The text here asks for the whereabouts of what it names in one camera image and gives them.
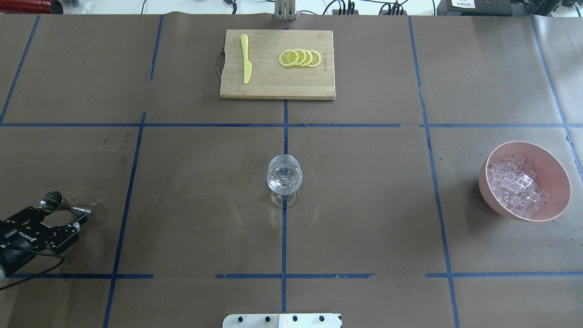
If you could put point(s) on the aluminium frame post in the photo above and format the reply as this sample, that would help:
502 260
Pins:
285 10

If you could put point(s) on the lemon slice four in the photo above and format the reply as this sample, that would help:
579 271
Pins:
316 59

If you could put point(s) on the steel jigger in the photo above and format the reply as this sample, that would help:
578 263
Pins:
54 201

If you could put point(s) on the yellow plastic knife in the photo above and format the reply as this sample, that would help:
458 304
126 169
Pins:
247 65

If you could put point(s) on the red cylinder bottle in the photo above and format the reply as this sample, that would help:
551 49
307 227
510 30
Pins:
31 7

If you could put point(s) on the lemon slice one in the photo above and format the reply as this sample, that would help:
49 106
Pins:
288 58

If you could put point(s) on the clear ice cube pile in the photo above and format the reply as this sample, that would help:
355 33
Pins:
514 184

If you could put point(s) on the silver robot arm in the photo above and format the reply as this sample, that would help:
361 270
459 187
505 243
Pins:
6 273

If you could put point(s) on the lemon slice two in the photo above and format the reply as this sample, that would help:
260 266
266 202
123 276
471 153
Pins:
302 57

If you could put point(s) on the lemon slice three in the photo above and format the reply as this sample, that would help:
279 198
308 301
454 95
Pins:
308 57

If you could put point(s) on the bamboo cutting board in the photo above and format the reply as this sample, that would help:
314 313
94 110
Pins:
270 80

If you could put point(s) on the white column mount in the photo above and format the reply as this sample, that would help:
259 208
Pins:
283 320

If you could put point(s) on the black box device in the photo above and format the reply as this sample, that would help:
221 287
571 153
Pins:
474 8

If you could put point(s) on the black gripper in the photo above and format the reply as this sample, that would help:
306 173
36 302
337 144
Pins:
12 238

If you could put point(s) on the pink bowl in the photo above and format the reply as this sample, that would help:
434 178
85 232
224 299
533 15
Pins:
551 176

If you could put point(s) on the clear wine glass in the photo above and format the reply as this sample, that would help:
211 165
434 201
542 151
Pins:
284 177

